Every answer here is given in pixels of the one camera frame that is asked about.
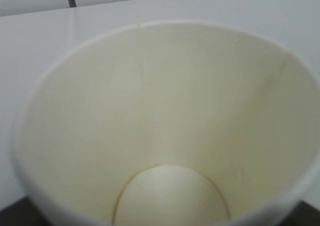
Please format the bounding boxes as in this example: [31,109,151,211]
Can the white paper cup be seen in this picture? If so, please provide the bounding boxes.
[12,21,320,226]

